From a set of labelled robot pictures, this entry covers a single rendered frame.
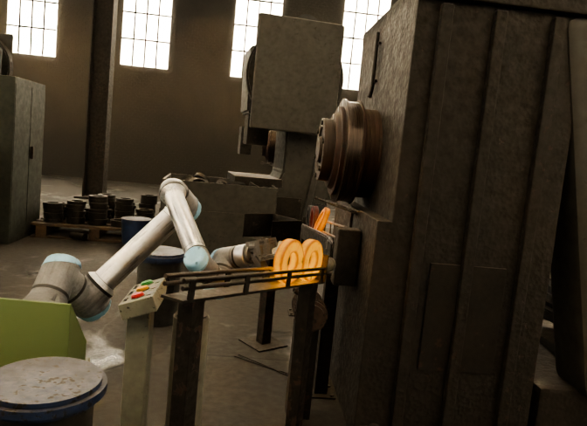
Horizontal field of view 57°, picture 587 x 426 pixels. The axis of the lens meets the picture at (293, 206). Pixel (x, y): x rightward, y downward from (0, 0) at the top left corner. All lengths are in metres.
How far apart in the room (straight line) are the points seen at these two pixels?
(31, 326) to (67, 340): 0.15
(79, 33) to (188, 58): 2.41
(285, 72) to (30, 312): 3.41
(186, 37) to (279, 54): 7.78
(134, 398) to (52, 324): 0.55
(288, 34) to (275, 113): 0.72
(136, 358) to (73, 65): 11.55
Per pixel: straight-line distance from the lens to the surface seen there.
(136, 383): 1.89
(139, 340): 1.84
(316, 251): 1.99
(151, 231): 2.51
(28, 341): 2.37
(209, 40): 12.67
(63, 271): 2.42
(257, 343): 3.10
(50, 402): 1.52
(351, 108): 2.34
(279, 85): 5.03
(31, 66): 13.41
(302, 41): 5.13
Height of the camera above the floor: 1.10
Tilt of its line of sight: 6 degrees down
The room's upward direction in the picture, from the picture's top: 6 degrees clockwise
